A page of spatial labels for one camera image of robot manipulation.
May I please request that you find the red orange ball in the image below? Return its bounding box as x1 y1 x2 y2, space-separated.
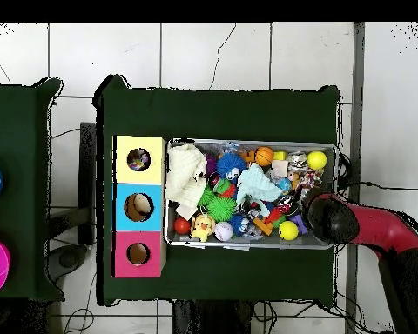
173 217 192 235

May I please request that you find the dark green table cloth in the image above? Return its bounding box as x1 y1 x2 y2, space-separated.
92 74 341 307

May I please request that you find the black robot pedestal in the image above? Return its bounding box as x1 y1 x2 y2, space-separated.
172 299 255 334

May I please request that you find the white toy baseball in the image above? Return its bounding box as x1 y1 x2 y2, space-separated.
214 221 234 242

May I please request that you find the light blue muslin cloth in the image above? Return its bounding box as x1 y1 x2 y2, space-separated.
236 163 284 206

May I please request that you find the silver mesh bin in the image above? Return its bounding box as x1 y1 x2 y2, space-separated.
165 137 339 250

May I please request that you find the yellow ball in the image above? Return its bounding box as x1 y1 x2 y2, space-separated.
278 220 300 241
307 150 328 171

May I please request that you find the orange toy basketball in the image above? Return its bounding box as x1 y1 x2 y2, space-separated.
254 146 275 167

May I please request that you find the black cable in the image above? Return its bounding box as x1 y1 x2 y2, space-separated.
337 179 418 191

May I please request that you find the wooden box with three holes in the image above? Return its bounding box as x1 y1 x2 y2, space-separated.
111 134 168 279

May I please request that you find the green spiky puffer ball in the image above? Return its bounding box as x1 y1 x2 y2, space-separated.
206 195 237 223

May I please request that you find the yellow plush chick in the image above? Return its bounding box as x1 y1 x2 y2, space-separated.
190 213 217 243

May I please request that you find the blue spiky puffer ball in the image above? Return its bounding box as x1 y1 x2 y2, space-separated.
215 151 247 178

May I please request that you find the cream muslin cloth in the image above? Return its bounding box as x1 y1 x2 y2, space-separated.
165 142 208 213

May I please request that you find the dark green covered side table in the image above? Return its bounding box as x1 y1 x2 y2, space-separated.
0 77 65 302

